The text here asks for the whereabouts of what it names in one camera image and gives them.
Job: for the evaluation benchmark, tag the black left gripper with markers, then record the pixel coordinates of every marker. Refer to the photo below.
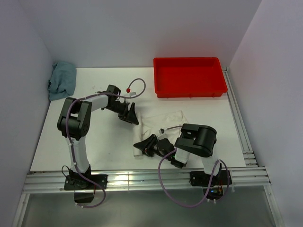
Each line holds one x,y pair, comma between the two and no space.
129,116

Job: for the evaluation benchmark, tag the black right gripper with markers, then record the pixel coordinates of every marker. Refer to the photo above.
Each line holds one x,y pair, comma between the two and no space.
147,144

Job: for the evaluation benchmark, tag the white t shirt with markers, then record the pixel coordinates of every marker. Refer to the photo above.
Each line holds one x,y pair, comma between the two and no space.
166,125

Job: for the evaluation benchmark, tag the red plastic bin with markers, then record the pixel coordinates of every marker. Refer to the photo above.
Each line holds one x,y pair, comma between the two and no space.
188,77

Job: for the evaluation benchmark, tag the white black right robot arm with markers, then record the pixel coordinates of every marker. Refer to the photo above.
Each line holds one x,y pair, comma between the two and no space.
194,139

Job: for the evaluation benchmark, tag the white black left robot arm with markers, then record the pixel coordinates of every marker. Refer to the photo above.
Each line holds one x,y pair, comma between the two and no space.
74,124

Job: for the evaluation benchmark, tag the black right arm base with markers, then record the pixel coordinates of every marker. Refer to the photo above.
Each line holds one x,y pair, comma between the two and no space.
200,179

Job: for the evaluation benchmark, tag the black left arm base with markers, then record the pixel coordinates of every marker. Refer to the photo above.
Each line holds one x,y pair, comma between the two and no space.
84,189

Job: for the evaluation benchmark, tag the teal folded cloth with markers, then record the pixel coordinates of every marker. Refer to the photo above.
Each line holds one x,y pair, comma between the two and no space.
62,82

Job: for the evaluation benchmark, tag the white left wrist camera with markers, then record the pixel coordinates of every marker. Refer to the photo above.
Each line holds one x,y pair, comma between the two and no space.
130,93

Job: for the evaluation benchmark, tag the aluminium rail frame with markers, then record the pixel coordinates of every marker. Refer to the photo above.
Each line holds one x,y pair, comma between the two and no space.
147,180

